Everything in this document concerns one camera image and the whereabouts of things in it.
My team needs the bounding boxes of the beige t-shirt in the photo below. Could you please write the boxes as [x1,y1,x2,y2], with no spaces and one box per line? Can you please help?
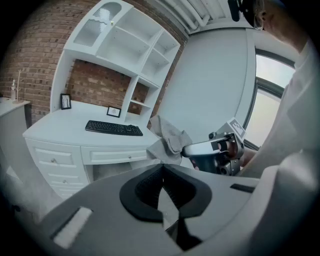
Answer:
[246,39,320,181]

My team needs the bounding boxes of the small white desk drawer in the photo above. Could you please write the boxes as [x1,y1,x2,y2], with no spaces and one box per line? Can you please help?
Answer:
[47,172,83,186]
[33,147,76,168]

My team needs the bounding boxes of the white desk with hutch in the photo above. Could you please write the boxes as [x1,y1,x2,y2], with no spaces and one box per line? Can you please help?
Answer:
[49,0,181,126]

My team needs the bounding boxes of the hutch glass door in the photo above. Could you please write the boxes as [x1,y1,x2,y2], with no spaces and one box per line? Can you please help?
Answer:
[72,1,123,48]

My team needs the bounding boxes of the white pipes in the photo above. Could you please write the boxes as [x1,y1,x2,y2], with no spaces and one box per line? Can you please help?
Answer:
[162,0,228,33]

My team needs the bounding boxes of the person's head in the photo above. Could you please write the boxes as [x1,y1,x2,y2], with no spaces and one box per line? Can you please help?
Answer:
[252,0,310,55]

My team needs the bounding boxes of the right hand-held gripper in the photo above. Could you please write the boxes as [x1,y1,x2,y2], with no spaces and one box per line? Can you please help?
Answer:
[183,116,247,176]

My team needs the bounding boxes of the wide white desk drawer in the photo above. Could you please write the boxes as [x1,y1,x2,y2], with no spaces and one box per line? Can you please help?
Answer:
[81,147,151,165]

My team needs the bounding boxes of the white side cabinet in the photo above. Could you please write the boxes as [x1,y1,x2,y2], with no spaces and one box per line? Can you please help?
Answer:
[0,97,32,173]

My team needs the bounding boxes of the black keyboard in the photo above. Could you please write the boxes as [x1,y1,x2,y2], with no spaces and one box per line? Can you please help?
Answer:
[84,120,144,137]

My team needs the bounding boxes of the wooden jewellery stand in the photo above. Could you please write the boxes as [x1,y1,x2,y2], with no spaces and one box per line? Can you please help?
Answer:
[12,69,26,105]

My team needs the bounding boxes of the grey cloth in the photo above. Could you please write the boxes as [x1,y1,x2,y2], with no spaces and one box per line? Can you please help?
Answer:
[146,114,193,166]

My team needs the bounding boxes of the person's right hand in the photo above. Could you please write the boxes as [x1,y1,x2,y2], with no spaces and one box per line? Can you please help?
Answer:
[216,140,238,153]

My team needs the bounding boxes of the black frame tree picture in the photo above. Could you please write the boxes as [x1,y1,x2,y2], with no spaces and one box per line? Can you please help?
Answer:
[59,93,72,111]

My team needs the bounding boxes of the dark-framed window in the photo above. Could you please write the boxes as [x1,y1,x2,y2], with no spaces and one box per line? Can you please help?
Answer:
[243,48,297,151]

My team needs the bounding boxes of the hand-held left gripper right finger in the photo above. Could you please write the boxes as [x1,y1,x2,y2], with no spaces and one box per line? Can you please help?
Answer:
[162,163,262,247]

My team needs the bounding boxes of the person's right forearm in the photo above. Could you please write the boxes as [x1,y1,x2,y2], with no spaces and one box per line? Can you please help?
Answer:
[239,147,260,168]

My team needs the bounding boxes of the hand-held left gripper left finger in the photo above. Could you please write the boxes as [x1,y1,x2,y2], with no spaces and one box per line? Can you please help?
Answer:
[37,163,183,256]

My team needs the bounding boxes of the black frame small drawing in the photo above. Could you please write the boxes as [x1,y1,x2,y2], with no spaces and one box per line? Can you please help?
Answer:
[106,106,122,118]

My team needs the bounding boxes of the black head-worn camera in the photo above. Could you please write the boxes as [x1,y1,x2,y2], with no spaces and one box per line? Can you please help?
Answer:
[227,0,266,31]

